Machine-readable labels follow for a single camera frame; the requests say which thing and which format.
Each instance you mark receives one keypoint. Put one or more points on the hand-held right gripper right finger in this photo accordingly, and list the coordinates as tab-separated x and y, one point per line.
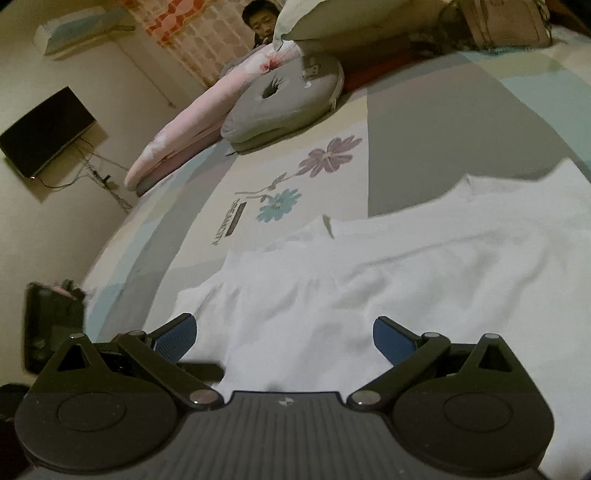
395	342

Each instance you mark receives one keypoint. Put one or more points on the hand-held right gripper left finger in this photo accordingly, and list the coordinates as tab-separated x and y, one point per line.
173	339

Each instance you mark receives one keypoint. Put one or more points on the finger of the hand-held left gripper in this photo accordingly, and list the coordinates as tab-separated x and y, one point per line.
205	371

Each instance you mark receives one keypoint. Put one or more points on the white printed sweatshirt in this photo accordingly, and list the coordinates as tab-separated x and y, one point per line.
392	277

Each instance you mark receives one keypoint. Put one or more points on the black television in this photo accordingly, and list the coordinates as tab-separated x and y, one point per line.
46	131

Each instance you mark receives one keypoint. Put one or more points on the pink floral quilt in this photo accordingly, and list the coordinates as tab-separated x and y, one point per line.
184	134

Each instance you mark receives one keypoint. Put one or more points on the grey cushion with hole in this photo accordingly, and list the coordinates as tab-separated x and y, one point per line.
286	106

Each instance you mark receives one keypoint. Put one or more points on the white air conditioner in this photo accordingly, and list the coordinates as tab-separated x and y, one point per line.
83	30

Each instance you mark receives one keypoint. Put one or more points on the orange patterned curtain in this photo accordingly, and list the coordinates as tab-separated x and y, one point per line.
194	41

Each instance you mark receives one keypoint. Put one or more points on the pink handbag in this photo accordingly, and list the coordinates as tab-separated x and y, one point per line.
503	23

